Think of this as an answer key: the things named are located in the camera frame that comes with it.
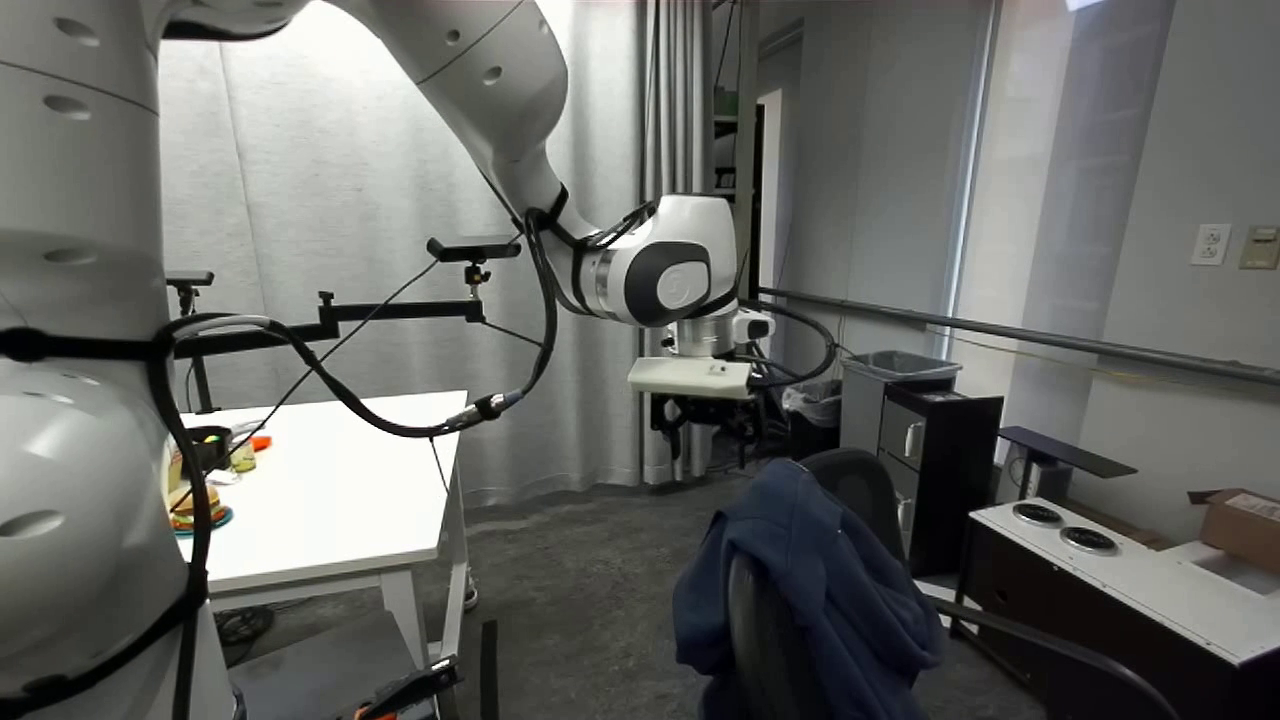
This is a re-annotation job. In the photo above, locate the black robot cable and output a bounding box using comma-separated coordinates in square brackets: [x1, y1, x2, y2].
[0, 195, 564, 714]

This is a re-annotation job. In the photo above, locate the black tool red tip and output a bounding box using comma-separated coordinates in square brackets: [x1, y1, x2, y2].
[352, 655, 464, 720]

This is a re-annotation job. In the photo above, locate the brown cardboard box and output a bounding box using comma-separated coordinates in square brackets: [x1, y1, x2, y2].
[1185, 484, 1280, 573]

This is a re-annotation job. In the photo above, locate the white light switch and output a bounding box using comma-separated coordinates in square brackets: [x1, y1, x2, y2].
[1189, 221, 1232, 272]

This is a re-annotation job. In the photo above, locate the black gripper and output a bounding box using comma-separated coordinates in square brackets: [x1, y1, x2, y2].
[658, 392, 752, 465]

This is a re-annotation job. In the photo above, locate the black mesh chair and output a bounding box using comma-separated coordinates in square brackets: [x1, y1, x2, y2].
[723, 442, 1185, 720]

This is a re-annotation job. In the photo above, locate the grey wall rail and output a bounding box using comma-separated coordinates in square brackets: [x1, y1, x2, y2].
[754, 285, 1280, 392]

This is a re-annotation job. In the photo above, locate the black drawer cabinet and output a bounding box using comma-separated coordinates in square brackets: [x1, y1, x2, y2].
[871, 381, 1007, 579]

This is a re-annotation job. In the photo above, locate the yellow toy food pile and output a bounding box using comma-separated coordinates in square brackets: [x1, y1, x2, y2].
[159, 442, 235, 537]

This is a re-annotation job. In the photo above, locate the orange and green toy food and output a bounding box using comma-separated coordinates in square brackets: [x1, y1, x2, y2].
[222, 428, 275, 476]

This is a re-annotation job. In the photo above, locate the blue hoodie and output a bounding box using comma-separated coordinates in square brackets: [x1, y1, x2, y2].
[666, 454, 953, 720]

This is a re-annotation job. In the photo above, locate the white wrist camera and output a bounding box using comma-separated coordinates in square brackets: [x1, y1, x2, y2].
[723, 309, 779, 346]

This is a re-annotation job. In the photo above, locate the grey pleated curtain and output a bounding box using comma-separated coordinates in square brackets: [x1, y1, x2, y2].
[155, 0, 723, 513]

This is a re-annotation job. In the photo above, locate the beige wall plate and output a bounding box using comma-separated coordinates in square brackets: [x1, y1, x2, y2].
[1234, 221, 1280, 277]

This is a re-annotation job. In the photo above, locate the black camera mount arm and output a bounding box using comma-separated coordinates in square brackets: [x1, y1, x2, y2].
[163, 261, 493, 414]

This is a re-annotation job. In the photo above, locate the grey bin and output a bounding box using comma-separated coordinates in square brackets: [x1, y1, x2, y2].
[836, 346, 964, 454]

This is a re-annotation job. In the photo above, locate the grey toy oven black top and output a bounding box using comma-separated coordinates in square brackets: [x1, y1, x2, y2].
[997, 419, 1141, 503]

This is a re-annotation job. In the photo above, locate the black stereo camera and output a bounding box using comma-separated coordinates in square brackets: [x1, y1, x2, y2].
[423, 231, 529, 269]

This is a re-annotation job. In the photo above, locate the white wrist camera mount plate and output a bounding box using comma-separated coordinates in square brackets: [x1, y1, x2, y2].
[625, 356, 758, 403]

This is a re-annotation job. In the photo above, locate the white table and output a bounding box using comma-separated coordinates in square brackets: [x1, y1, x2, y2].
[173, 389, 475, 720]

